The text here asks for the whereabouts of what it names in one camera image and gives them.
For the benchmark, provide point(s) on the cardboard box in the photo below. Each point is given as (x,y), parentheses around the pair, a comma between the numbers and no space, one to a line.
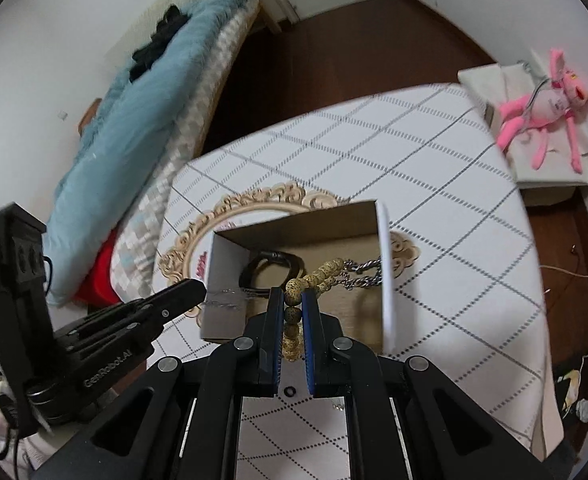
(385,285)

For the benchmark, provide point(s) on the red cloth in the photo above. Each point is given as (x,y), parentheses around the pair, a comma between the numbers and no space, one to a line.
(98,276)

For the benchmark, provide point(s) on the ornate gold framed mirror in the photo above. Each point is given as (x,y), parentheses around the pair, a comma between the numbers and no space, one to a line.
(193,255)

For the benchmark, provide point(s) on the black cloth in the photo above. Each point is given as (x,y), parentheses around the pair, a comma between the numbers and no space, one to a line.
(156,45)

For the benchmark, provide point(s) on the pink plush toy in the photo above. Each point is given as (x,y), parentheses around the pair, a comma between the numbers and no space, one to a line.
(549,105)

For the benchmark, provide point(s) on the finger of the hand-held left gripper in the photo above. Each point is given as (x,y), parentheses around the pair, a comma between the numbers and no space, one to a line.
(173,297)

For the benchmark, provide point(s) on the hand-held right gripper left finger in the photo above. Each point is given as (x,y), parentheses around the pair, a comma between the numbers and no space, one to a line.
(276,345)

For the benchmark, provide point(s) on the white checked tablecloth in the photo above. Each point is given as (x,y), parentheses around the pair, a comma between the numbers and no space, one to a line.
(374,160)

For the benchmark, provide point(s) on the fluffy blue blanket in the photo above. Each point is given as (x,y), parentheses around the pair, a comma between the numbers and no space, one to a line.
(138,135)

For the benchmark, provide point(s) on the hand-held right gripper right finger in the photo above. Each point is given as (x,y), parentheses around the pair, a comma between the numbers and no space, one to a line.
(310,345)

